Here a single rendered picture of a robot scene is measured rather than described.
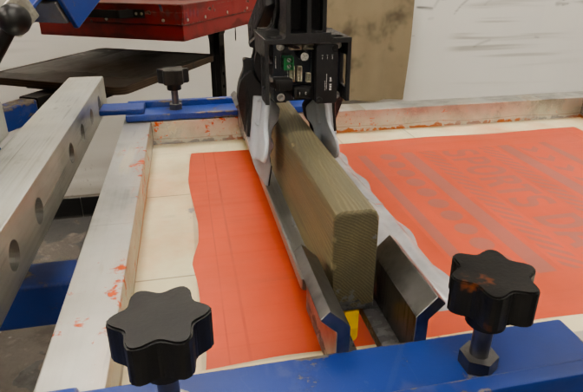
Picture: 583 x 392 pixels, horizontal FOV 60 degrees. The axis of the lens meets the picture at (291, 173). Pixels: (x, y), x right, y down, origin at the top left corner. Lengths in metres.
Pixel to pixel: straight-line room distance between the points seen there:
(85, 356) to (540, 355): 0.26
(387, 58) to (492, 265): 2.41
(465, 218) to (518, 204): 0.08
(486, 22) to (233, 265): 2.58
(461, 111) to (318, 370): 0.64
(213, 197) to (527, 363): 0.38
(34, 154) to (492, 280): 0.39
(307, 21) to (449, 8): 2.42
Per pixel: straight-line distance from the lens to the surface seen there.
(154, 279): 0.44
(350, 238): 0.32
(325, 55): 0.41
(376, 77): 2.61
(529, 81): 3.16
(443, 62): 2.84
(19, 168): 0.48
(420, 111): 0.83
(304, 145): 0.42
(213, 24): 1.48
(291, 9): 0.42
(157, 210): 0.56
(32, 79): 1.33
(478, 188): 0.63
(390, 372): 0.29
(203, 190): 0.60
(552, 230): 0.56
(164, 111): 0.76
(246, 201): 0.56
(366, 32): 2.57
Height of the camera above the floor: 1.20
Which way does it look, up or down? 23 degrees down
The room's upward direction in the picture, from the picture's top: straight up
